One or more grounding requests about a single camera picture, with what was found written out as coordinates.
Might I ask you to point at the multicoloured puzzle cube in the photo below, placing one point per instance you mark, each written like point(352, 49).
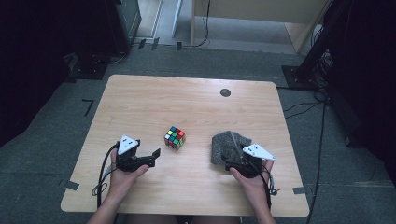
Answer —
point(175, 137)

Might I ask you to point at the dark curtain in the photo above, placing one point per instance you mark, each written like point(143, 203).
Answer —
point(37, 62)
point(367, 77)

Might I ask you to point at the dark round table grommet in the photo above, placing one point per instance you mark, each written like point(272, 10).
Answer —
point(225, 92)

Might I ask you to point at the black metal stand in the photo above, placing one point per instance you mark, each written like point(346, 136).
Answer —
point(311, 56)

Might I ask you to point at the person's right hand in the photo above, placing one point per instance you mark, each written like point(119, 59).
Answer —
point(253, 189)

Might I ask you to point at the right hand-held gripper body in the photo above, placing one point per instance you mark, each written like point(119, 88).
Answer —
point(249, 165)

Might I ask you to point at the person's left hand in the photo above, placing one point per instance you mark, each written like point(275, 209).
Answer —
point(124, 183)

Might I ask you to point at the black cabinet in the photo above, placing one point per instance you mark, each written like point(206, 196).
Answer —
point(124, 25)

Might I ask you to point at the black stand base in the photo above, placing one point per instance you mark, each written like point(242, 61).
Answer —
point(88, 70)

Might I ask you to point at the grey fuzzy cloth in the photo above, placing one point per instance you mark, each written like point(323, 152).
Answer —
point(229, 146)

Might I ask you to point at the light wooden desk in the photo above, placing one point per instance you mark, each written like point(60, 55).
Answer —
point(255, 12)

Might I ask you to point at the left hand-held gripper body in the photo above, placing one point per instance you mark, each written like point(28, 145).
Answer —
point(127, 161)

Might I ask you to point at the grey tape piece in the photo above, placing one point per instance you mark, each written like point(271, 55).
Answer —
point(70, 184)
point(299, 190)

